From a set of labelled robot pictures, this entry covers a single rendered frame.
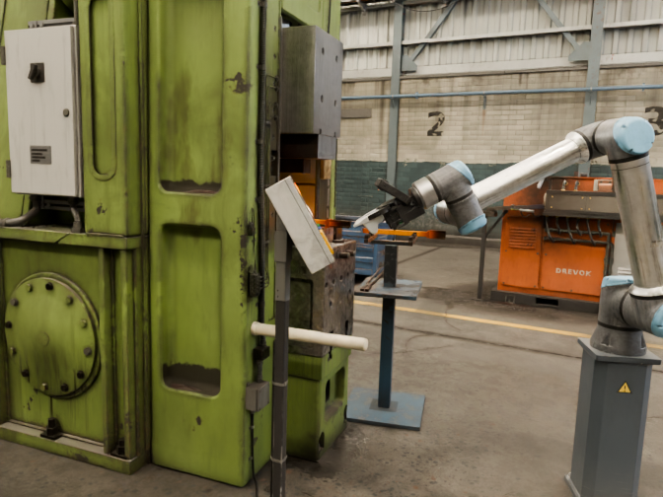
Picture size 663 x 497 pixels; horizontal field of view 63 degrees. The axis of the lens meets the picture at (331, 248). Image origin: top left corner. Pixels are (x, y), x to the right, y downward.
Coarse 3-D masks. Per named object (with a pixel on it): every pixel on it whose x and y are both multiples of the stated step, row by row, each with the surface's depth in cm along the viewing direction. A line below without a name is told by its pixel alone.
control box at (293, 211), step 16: (272, 192) 155; (288, 192) 155; (288, 208) 156; (304, 208) 156; (288, 224) 157; (304, 224) 157; (304, 240) 158; (320, 240) 158; (304, 256) 158; (320, 256) 159
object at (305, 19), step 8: (288, 0) 212; (296, 0) 219; (304, 0) 226; (312, 0) 235; (320, 0) 241; (288, 8) 213; (296, 8) 219; (304, 8) 226; (312, 8) 235; (320, 8) 242; (288, 16) 216; (296, 16) 220; (304, 16) 227; (312, 16) 234; (320, 16) 242; (296, 24) 228; (304, 24) 228; (312, 24) 235; (320, 24) 242
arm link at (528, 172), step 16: (592, 128) 180; (560, 144) 183; (576, 144) 181; (592, 144) 180; (528, 160) 181; (544, 160) 180; (560, 160) 180; (576, 160) 183; (496, 176) 180; (512, 176) 179; (528, 176) 179; (544, 176) 181; (480, 192) 178; (496, 192) 178; (512, 192) 181
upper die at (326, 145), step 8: (280, 136) 221; (288, 136) 220; (296, 136) 218; (304, 136) 217; (312, 136) 216; (320, 136) 217; (328, 136) 224; (280, 144) 221; (288, 144) 220; (296, 144) 219; (304, 144) 218; (312, 144) 216; (320, 144) 217; (328, 144) 225; (280, 152) 222; (288, 152) 220; (296, 152) 219; (304, 152) 218; (312, 152) 217; (320, 152) 218; (328, 152) 226
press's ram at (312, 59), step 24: (288, 48) 210; (312, 48) 206; (336, 48) 226; (288, 72) 211; (312, 72) 208; (336, 72) 228; (288, 96) 212; (312, 96) 209; (336, 96) 230; (288, 120) 213; (312, 120) 210; (336, 120) 232
